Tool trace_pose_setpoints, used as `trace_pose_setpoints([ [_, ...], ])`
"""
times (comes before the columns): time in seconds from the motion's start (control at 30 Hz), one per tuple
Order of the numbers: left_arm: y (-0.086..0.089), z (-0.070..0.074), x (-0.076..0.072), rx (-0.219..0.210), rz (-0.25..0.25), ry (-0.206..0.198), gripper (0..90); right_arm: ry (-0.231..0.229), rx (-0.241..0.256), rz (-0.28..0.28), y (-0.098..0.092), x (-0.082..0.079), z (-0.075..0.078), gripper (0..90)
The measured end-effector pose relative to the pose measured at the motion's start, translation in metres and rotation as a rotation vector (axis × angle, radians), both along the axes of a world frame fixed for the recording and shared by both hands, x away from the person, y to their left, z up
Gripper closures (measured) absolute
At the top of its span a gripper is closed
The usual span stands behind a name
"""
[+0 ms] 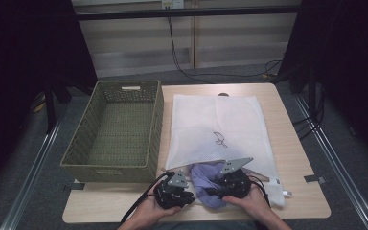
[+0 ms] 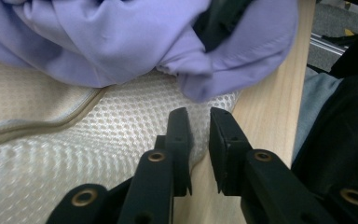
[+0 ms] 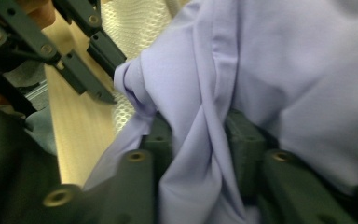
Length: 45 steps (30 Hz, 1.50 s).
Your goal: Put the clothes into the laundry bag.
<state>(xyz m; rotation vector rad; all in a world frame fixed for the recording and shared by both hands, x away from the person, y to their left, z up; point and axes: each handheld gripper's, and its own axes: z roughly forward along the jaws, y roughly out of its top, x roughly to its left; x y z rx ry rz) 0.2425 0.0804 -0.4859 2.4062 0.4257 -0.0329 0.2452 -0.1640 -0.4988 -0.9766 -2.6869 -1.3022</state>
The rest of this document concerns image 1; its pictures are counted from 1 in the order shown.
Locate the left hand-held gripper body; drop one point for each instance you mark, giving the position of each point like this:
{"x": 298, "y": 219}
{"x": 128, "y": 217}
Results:
{"x": 169, "y": 195}

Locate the white mesh laundry bag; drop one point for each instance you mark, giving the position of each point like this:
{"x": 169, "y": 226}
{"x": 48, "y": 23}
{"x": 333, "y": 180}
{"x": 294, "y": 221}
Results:
{"x": 217, "y": 118}

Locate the yellow floor object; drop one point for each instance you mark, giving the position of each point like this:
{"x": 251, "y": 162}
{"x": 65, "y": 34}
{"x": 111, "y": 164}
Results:
{"x": 40, "y": 103}

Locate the purple garment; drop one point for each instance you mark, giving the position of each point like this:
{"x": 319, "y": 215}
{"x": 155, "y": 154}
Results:
{"x": 202, "y": 179}

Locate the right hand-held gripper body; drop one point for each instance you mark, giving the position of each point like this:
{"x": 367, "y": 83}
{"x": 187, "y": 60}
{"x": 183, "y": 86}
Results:
{"x": 236, "y": 185}

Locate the green woven basket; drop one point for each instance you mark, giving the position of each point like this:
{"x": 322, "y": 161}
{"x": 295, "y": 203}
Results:
{"x": 118, "y": 134}

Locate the metal floor rail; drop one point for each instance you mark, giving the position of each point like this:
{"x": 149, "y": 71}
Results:
{"x": 348, "y": 185}
{"x": 28, "y": 179}

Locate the person's left hand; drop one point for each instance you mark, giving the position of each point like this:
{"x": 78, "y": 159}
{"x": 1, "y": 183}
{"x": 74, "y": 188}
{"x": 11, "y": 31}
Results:
{"x": 153, "y": 211}

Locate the person's right hand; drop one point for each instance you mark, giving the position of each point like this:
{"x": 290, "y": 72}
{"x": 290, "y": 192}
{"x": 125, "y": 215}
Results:
{"x": 254, "y": 201}

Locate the dark round table grommet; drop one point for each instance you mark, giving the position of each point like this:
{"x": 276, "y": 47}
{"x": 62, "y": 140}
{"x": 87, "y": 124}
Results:
{"x": 224, "y": 94}

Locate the black metal stand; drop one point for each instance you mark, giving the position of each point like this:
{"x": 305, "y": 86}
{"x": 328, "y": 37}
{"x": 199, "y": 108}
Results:
{"x": 49, "y": 108}

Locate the black tape mark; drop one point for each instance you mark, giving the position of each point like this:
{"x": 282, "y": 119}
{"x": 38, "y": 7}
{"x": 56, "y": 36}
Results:
{"x": 75, "y": 187}

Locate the white wall power outlet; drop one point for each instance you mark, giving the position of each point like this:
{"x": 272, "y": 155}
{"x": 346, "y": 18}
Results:
{"x": 172, "y": 4}

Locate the black curtain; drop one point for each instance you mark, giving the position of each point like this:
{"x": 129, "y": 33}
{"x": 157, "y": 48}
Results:
{"x": 22, "y": 64}
{"x": 348, "y": 64}

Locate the black horizontal bar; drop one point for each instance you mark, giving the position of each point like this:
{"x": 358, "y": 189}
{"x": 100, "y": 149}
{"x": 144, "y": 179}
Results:
{"x": 188, "y": 13}

